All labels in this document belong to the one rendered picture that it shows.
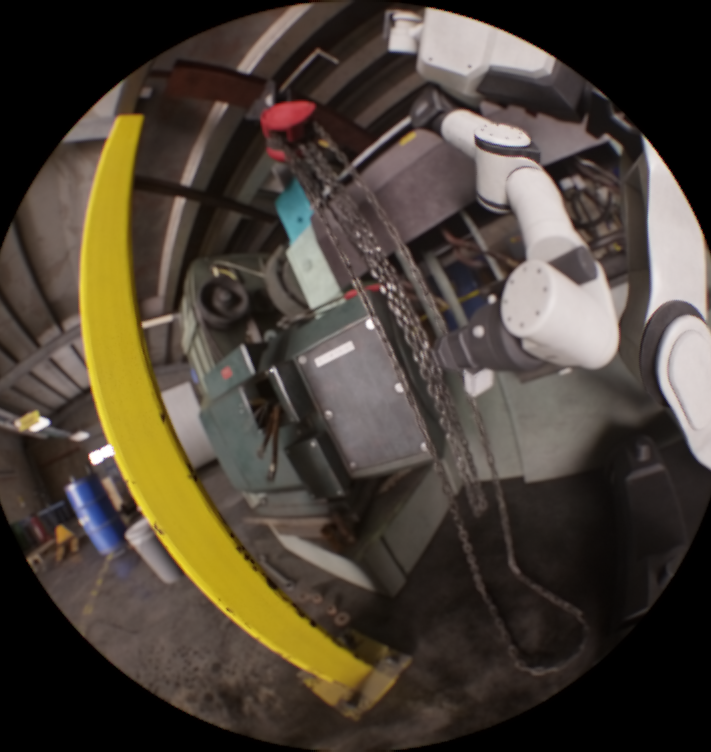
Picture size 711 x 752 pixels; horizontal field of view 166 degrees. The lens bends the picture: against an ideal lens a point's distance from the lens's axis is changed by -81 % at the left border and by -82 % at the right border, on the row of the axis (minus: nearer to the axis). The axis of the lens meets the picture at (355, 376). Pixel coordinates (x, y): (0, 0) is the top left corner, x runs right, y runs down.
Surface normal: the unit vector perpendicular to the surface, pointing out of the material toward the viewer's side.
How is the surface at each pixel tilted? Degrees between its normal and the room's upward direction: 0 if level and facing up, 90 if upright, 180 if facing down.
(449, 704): 0
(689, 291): 90
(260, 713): 0
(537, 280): 53
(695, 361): 90
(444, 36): 102
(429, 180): 90
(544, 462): 90
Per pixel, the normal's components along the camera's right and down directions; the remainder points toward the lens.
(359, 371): -0.35, 0.20
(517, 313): -0.97, -0.21
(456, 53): -0.77, 0.59
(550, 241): -0.18, 0.96
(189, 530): 0.67, -0.28
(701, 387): -0.64, 0.33
